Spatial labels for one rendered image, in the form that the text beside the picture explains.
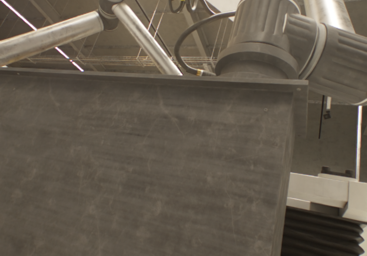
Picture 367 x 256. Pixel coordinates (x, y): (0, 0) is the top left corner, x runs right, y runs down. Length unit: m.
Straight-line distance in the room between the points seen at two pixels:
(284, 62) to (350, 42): 0.23
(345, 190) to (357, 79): 0.37
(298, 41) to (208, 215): 0.53
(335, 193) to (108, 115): 0.76
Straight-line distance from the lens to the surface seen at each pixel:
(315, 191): 1.10
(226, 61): 0.83
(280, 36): 0.86
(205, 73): 1.70
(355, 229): 1.41
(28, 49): 2.10
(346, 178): 1.12
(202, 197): 0.64
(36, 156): 0.93
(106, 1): 2.05
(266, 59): 0.79
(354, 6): 13.06
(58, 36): 2.13
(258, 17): 0.88
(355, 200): 1.11
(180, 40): 1.51
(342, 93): 1.00
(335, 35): 0.95
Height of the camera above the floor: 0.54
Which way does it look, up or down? 22 degrees up
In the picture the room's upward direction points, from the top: 15 degrees clockwise
